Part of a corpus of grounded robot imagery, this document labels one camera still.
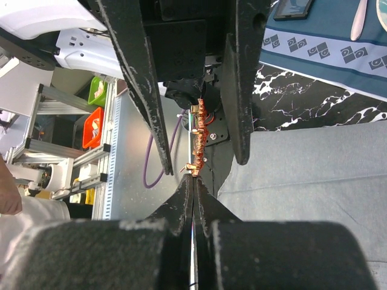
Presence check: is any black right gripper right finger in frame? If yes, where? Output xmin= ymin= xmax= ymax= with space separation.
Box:
xmin=192 ymin=178 xmax=377 ymax=289

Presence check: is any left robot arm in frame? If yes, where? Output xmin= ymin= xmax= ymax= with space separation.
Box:
xmin=1 ymin=1 xmax=270 ymax=175

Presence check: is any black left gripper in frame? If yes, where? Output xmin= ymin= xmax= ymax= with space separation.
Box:
xmin=97 ymin=1 xmax=270 ymax=175

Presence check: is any orange storage bin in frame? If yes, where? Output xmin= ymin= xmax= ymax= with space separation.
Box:
xmin=82 ymin=107 xmax=104 ymax=149

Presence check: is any blue patterned placemat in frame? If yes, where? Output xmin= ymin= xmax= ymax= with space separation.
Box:
xmin=259 ymin=1 xmax=386 ymax=101

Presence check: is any grey button shirt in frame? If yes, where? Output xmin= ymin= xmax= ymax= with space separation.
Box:
xmin=218 ymin=121 xmax=386 ymax=289

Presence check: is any gold leaf brooch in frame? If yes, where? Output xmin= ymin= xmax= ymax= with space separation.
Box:
xmin=180 ymin=98 xmax=209 ymax=177

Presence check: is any green storage bin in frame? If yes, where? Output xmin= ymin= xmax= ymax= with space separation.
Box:
xmin=88 ymin=76 xmax=108 ymax=108

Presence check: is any teal patterned plate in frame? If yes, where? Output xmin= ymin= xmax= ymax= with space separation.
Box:
xmin=376 ymin=0 xmax=387 ymax=31

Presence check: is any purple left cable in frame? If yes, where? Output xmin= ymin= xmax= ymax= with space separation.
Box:
xmin=142 ymin=109 xmax=187 ymax=189

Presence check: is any bystander bare hand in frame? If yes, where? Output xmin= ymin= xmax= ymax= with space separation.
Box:
xmin=0 ymin=157 xmax=22 ymax=215

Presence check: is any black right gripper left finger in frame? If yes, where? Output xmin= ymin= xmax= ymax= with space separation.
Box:
xmin=1 ymin=175 xmax=193 ymax=289

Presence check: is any aluminium shelf rack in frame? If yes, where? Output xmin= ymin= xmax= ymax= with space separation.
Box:
xmin=5 ymin=81 xmax=117 ymax=219

